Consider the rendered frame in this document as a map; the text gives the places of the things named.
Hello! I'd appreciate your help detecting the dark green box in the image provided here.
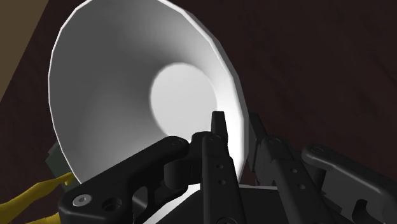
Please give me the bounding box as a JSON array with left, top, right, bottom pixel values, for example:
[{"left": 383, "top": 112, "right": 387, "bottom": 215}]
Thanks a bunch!
[{"left": 45, "top": 141, "right": 80, "bottom": 191}]

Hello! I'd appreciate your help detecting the yellow banana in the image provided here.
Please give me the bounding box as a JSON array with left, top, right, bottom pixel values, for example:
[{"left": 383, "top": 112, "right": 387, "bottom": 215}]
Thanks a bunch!
[{"left": 0, "top": 172, "right": 75, "bottom": 224}]

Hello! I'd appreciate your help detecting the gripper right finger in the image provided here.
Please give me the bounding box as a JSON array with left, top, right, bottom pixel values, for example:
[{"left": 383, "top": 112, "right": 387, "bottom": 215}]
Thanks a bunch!
[{"left": 247, "top": 112, "right": 397, "bottom": 224}]

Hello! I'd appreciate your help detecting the white bowl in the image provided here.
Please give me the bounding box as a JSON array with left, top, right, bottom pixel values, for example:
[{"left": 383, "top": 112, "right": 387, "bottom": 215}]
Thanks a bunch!
[{"left": 48, "top": 0, "right": 250, "bottom": 224}]

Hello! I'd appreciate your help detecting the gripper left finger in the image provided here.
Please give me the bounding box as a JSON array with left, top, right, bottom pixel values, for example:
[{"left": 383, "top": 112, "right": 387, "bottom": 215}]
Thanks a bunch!
[{"left": 57, "top": 110, "right": 247, "bottom": 224}]

